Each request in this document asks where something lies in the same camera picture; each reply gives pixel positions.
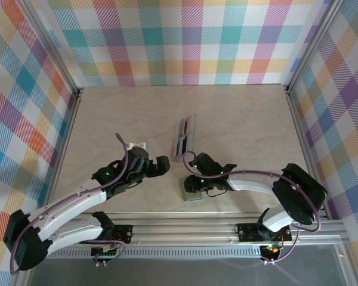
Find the green card holder wallet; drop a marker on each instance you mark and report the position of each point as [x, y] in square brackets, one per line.
[194, 197]

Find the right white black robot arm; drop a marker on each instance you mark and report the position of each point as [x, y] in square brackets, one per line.
[250, 183]

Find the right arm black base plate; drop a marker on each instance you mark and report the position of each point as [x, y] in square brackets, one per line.
[247, 233]

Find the blue credit card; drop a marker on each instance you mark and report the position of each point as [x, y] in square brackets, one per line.
[182, 126]

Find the green terminal controller board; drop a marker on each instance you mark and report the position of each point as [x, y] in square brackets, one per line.
[106, 253]

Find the aluminium frame post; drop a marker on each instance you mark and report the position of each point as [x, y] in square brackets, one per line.
[312, 44]
[51, 44]

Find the teal credit card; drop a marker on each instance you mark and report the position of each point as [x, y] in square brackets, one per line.
[183, 144]

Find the aluminium side rail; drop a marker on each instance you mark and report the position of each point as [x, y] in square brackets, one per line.
[301, 134]
[67, 134]

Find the grey metal shelf plate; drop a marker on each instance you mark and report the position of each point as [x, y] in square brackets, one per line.
[182, 272]

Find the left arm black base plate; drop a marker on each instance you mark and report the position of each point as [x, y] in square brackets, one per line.
[125, 233]

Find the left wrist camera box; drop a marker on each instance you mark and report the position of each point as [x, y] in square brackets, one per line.
[137, 146]

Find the clear acrylic card stand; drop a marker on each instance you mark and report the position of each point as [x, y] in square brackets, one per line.
[193, 134]

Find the aluminium front rail beam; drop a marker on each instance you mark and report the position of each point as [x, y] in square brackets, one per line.
[182, 229]

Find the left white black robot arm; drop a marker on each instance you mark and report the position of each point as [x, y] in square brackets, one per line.
[71, 202]

